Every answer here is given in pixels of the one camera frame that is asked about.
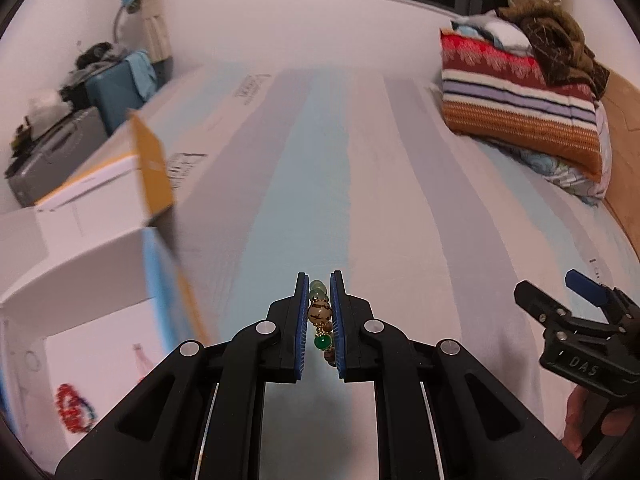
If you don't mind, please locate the multicolour bead bracelet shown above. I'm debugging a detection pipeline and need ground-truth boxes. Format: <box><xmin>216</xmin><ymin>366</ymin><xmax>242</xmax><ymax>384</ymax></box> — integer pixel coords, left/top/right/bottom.
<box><xmin>69</xmin><ymin>392</ymin><xmax>98</xmax><ymax>434</ymax></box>

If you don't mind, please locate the red bead bracelet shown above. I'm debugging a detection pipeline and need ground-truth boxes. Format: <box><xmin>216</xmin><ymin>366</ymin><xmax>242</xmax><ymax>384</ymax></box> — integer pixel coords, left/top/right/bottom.
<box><xmin>54</xmin><ymin>382</ymin><xmax>87</xmax><ymax>435</ymax></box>

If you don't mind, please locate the brown wooden bead bracelet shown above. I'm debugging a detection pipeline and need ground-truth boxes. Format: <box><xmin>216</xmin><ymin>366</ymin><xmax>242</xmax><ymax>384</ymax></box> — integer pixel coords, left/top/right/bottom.
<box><xmin>305</xmin><ymin>276</ymin><xmax>338</xmax><ymax>366</ymax></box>

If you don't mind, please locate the right hand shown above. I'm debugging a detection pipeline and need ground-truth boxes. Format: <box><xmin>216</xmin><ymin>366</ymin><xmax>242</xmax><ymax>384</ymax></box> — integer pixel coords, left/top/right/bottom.
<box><xmin>561</xmin><ymin>386</ymin><xmax>639</xmax><ymax>458</ymax></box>

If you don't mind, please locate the floral pillow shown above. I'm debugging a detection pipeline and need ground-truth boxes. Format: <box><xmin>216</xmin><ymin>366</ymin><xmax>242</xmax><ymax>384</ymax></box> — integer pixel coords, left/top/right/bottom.
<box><xmin>487</xmin><ymin>101</ymin><xmax>613</xmax><ymax>206</ymax></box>

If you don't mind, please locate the wooden headboard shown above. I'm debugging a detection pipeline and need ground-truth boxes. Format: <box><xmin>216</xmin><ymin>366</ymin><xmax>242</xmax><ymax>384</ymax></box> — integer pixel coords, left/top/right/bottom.
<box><xmin>602</xmin><ymin>70</ymin><xmax>640</xmax><ymax>254</ymax></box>

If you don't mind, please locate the white blue yellow cardboard box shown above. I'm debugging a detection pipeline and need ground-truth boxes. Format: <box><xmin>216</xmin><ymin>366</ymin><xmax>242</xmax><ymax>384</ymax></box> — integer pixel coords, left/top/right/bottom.
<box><xmin>1</xmin><ymin>115</ymin><xmax>209</xmax><ymax>472</ymax></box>

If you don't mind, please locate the striped folded quilt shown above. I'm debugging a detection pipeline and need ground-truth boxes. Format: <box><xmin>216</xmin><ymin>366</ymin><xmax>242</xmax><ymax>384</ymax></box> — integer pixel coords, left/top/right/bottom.
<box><xmin>440</xmin><ymin>29</ymin><xmax>603</xmax><ymax>182</ymax></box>

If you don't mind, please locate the brown fur coat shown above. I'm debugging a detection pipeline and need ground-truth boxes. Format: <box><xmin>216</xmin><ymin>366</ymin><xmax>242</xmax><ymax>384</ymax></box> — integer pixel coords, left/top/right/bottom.
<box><xmin>496</xmin><ymin>0</ymin><xmax>610</xmax><ymax>100</ymax></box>

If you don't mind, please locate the striped bed sheet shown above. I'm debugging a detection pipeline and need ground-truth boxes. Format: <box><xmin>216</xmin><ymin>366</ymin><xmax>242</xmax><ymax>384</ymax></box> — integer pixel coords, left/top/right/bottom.
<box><xmin>141</xmin><ymin>64</ymin><xmax>639</xmax><ymax>434</ymax></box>

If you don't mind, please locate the white folded garment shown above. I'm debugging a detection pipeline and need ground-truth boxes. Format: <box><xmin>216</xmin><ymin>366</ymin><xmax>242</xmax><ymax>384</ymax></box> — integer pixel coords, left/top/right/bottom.
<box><xmin>451</xmin><ymin>13</ymin><xmax>532</xmax><ymax>56</ymax></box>

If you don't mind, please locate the grey suitcase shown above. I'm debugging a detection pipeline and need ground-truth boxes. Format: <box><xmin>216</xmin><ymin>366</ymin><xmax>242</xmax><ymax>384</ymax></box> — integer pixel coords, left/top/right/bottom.
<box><xmin>4</xmin><ymin>106</ymin><xmax>108</xmax><ymax>207</ymax></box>

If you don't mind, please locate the teal suitcase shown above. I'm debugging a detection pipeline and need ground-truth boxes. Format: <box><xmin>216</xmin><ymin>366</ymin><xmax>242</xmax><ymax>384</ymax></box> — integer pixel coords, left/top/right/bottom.
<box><xmin>85</xmin><ymin>50</ymin><xmax>158</xmax><ymax>136</ymax></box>

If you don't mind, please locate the blue desk lamp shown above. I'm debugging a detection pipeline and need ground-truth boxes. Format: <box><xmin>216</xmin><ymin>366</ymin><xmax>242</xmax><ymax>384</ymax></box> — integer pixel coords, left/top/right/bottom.
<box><xmin>112</xmin><ymin>0</ymin><xmax>142</xmax><ymax>47</ymax></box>

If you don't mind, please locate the beige curtain left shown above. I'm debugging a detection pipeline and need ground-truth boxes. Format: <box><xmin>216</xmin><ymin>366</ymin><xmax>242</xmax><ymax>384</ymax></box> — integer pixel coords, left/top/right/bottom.
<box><xmin>141</xmin><ymin>0</ymin><xmax>172</xmax><ymax>63</ymax></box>

